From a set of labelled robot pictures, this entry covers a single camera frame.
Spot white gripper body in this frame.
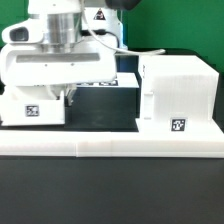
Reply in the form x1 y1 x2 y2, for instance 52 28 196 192
0 43 117 96

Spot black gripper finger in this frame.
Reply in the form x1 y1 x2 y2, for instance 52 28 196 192
66 84 77 106

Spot white front drawer tray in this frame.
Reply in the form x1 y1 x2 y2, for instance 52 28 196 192
0 92 65 126

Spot white drawer cabinet box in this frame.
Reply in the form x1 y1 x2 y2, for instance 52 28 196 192
138 55 219 123

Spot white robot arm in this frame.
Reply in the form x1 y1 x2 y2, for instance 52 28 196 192
0 0 141 101

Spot white fiducial marker sheet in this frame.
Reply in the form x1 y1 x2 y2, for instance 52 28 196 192
78 72 139 88

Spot white L-shaped table fence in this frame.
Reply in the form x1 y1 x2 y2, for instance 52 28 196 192
0 121 224 158

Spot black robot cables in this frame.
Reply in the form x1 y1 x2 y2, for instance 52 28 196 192
79 9 166 56

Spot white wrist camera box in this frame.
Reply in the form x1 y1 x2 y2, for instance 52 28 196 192
2 19 44 44

